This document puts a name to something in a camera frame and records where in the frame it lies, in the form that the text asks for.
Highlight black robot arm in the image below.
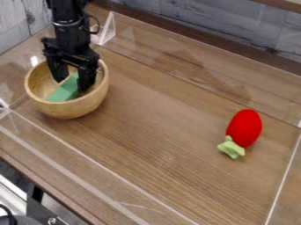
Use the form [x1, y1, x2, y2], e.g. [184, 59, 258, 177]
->
[41, 0, 100, 92]

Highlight clear acrylic corner bracket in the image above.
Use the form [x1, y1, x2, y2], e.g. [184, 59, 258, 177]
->
[91, 12, 115, 46]

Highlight black cable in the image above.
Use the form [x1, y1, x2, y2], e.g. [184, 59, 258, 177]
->
[0, 203, 17, 225]

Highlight black table frame leg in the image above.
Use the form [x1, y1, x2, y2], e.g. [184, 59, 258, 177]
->
[24, 183, 80, 225]

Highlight clear acrylic enclosure walls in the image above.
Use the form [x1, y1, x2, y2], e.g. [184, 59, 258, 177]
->
[0, 16, 301, 225]

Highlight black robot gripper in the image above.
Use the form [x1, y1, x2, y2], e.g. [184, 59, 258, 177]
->
[41, 23, 100, 92]

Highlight red plush strawberry toy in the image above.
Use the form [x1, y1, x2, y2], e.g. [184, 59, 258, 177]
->
[218, 109, 263, 159]

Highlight green rectangular block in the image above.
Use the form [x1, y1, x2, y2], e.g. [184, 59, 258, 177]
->
[45, 73, 79, 102]

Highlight brown wooden bowl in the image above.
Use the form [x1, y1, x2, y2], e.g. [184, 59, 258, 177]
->
[24, 60, 109, 120]

